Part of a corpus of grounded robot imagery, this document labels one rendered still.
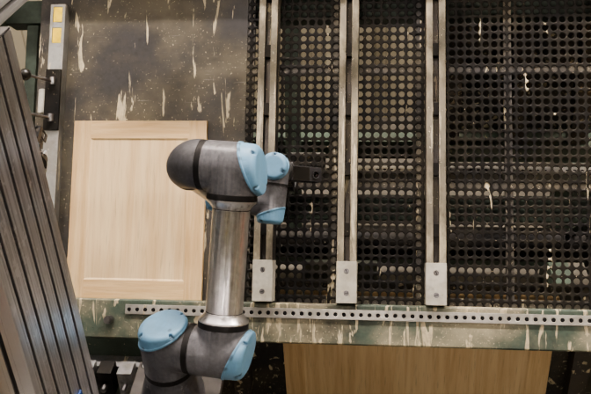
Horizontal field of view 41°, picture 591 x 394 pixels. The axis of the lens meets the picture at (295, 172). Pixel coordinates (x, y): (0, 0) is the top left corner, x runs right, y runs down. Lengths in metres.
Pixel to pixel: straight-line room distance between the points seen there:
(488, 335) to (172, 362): 1.00
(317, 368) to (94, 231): 0.91
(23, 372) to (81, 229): 1.17
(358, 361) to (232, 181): 1.23
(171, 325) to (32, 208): 0.52
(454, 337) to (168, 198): 0.97
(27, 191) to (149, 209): 1.13
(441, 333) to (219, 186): 0.96
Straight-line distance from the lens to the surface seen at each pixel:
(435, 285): 2.39
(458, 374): 2.86
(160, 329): 1.85
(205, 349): 1.81
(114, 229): 2.58
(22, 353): 1.47
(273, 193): 2.13
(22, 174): 1.44
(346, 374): 2.86
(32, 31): 2.88
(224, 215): 1.76
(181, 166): 1.78
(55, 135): 2.66
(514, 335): 2.45
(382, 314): 2.41
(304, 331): 2.43
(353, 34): 2.49
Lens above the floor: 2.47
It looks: 31 degrees down
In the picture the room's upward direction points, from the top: 3 degrees counter-clockwise
